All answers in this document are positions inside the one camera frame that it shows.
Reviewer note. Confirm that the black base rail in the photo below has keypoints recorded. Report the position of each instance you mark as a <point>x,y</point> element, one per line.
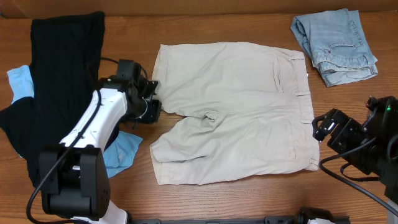
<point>265,220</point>

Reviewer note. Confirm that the beige khaki shorts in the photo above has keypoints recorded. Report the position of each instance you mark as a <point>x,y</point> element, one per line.
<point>246,110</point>

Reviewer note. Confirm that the folded light blue jeans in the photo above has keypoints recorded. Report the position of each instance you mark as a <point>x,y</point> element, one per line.
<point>337,46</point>

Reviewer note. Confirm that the light blue garment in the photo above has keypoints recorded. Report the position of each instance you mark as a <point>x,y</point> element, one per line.
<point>118,157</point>

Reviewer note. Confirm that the black t-shirt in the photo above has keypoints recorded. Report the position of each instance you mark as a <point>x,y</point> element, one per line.
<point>66,55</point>

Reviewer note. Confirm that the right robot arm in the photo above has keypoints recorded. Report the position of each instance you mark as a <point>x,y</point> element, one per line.
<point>338,168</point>

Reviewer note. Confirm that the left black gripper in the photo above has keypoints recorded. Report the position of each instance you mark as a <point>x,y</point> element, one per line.
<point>150,98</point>

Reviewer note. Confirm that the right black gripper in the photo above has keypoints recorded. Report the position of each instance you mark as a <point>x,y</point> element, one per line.
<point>346,127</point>

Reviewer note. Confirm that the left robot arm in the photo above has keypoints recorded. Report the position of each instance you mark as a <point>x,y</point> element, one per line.
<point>74,184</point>

